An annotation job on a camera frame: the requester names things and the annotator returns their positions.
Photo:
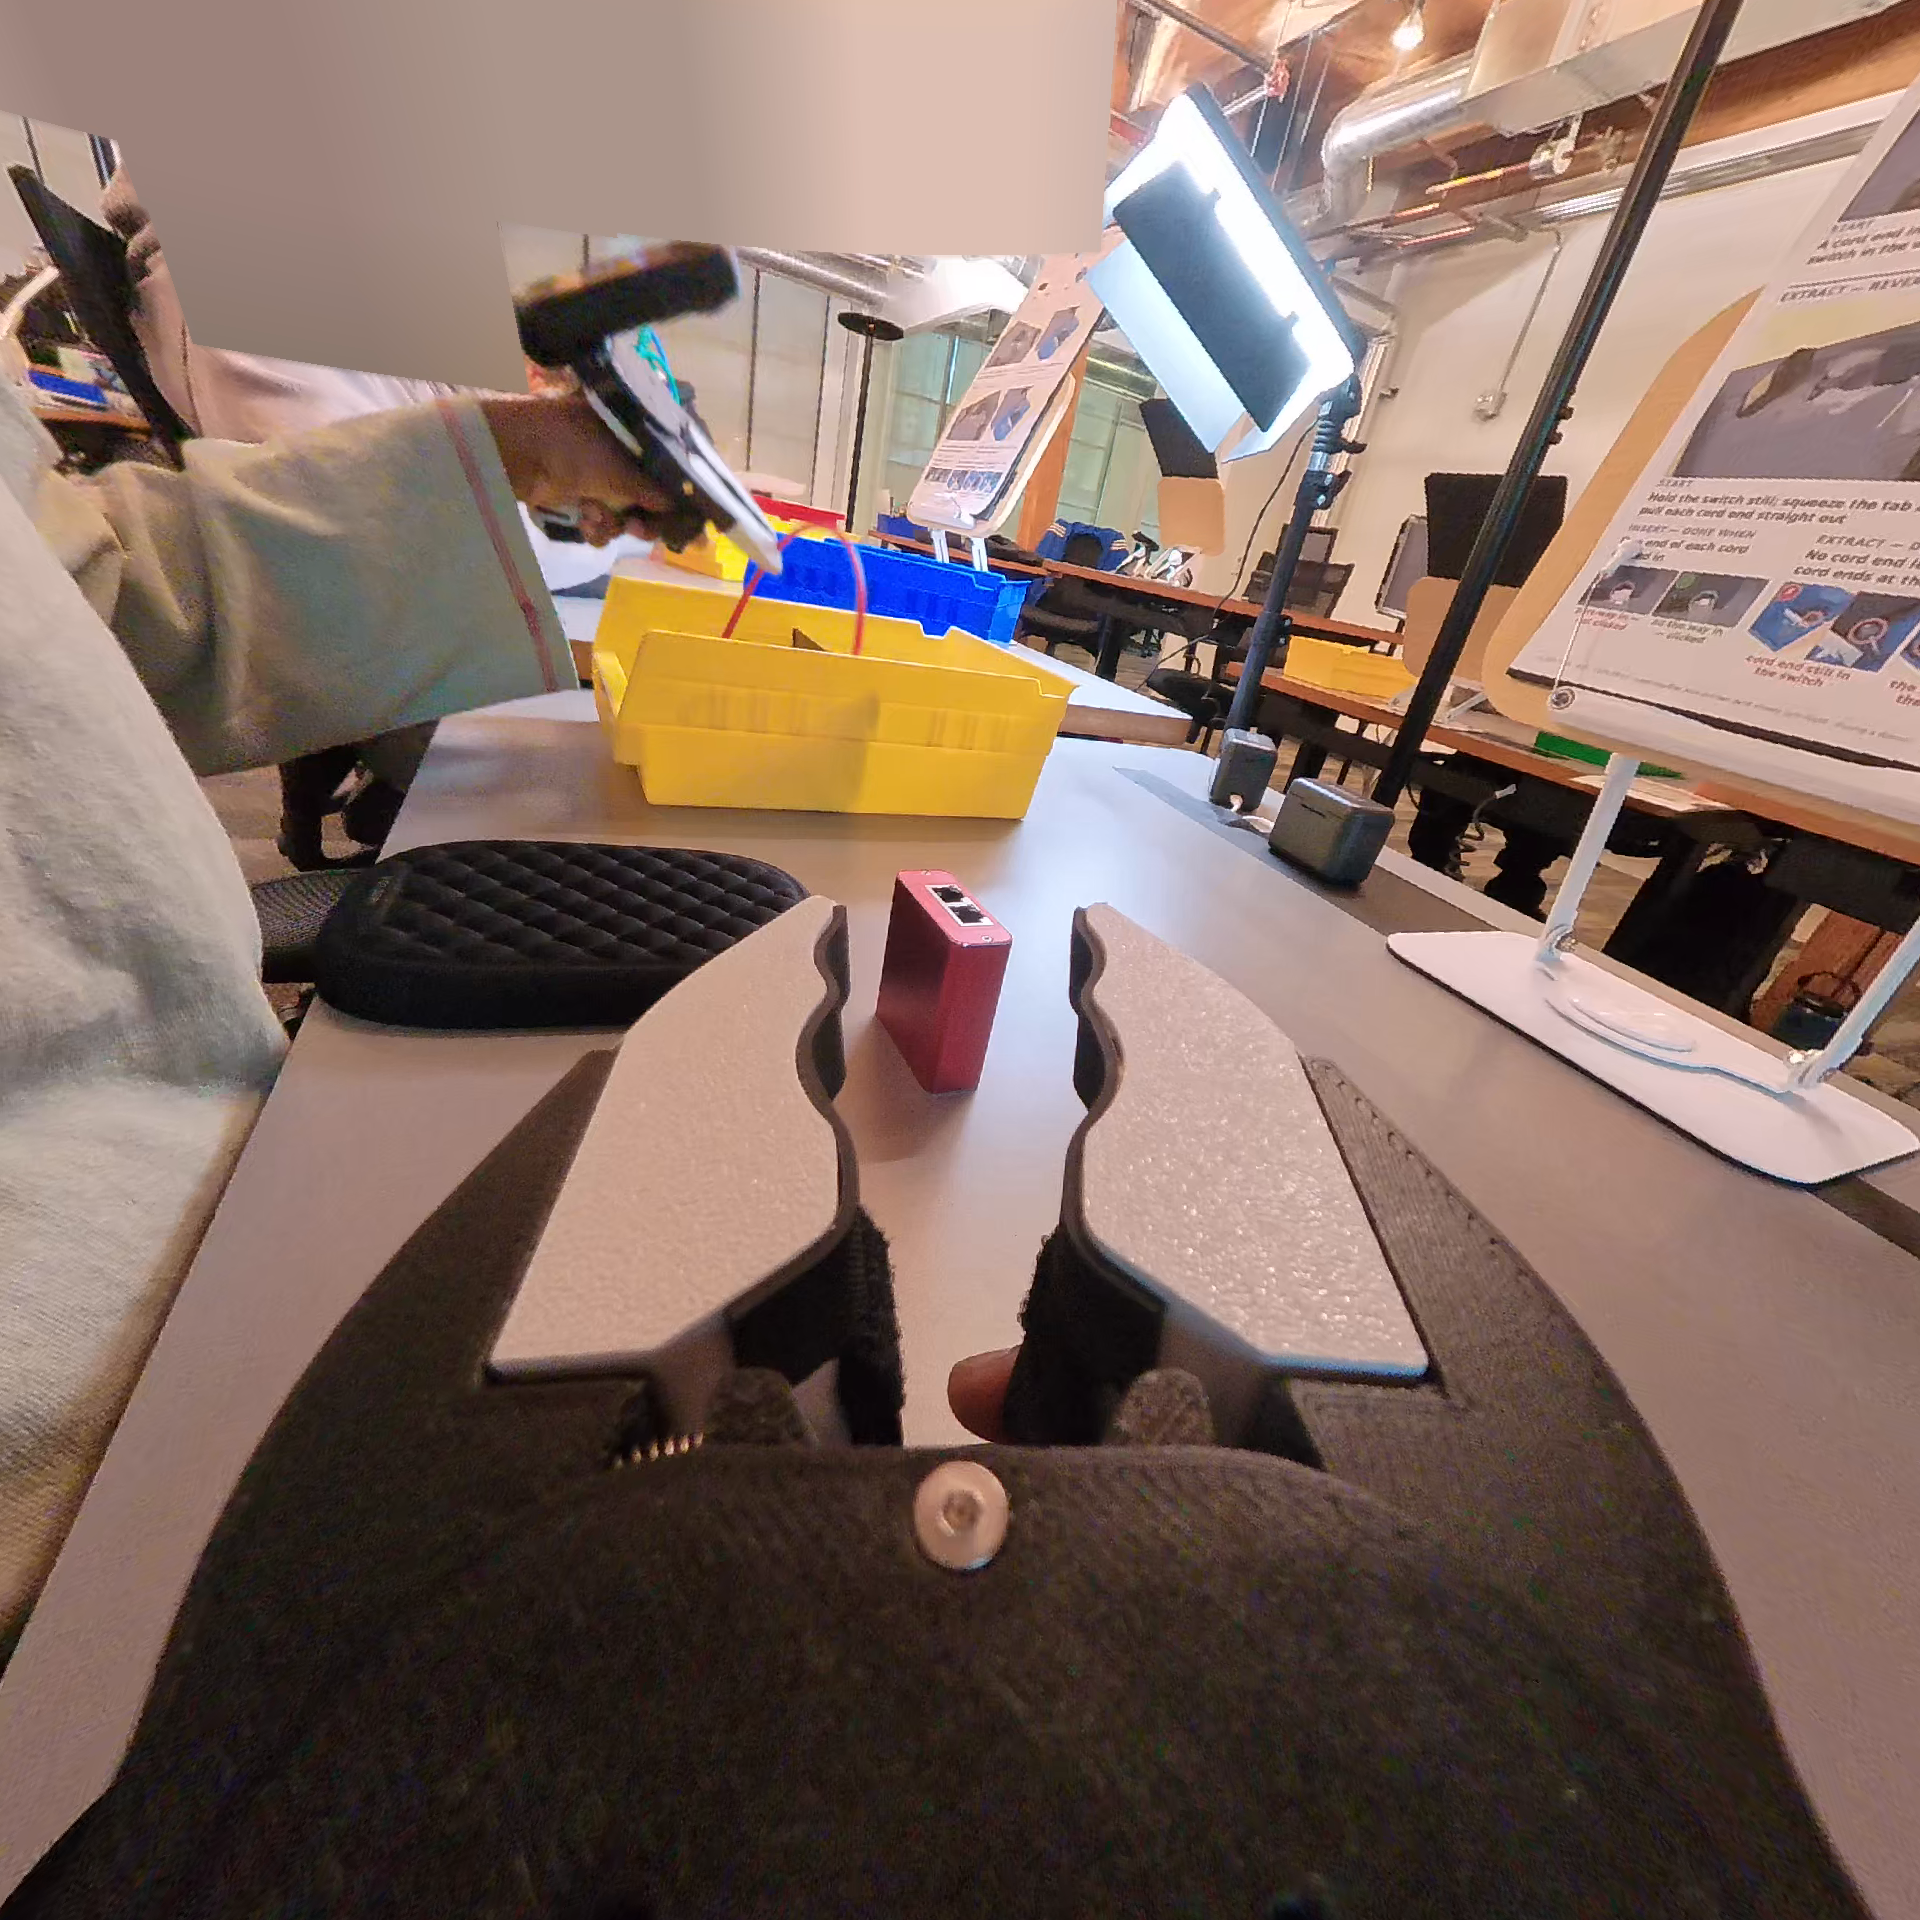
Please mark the red ethernet splitter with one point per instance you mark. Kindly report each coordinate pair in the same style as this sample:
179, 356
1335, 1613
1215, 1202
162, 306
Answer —
938, 991

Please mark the black quilted wrist pad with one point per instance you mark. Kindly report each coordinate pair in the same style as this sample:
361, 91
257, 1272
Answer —
557, 931

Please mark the person's right hand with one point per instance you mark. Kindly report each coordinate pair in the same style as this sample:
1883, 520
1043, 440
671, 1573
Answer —
984, 1392

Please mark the grey power adapter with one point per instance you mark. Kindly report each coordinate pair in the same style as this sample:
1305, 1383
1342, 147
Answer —
1330, 834
1244, 765

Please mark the wooden table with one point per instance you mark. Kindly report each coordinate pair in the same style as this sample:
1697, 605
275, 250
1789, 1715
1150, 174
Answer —
1199, 594
1500, 745

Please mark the blue plastic bin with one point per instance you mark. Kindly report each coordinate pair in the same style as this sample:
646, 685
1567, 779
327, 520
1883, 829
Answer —
900, 585

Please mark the black floor lamp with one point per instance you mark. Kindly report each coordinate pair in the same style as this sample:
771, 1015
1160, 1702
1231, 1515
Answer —
862, 420

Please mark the cardboard box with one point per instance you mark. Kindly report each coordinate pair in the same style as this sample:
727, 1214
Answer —
1451, 631

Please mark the grey desk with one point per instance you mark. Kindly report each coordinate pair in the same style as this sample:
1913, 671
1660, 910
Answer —
1350, 1079

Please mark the person's left hand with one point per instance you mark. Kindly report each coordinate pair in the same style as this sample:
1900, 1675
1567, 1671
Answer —
570, 464

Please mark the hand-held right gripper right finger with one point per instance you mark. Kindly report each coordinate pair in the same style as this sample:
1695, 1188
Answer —
1244, 1199

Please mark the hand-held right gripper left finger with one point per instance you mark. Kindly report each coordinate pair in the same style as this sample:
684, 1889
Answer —
689, 1185

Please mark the black slanted pole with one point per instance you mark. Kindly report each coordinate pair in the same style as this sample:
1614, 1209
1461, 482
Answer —
1562, 409

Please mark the yellow plastic bin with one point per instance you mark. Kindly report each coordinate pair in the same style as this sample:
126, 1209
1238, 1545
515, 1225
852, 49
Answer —
705, 555
824, 733

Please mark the instruction poster board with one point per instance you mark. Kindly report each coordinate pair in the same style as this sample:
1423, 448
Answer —
1772, 571
1000, 420

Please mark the silver air duct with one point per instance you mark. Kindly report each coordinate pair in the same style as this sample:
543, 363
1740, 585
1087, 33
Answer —
1424, 105

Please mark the black monitor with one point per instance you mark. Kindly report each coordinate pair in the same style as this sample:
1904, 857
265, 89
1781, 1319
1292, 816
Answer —
1492, 525

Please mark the studio light panel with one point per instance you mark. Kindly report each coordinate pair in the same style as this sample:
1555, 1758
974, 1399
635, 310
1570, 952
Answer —
1231, 271

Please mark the small yellow bin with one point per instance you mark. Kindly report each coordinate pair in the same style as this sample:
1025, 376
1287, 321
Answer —
1350, 667

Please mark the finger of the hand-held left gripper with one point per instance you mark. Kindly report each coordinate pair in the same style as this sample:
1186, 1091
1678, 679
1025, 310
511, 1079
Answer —
705, 464

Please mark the black light stand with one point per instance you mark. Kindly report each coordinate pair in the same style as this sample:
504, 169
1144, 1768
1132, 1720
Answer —
1290, 603

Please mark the person's left forearm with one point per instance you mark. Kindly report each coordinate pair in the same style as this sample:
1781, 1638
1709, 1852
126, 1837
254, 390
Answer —
300, 603

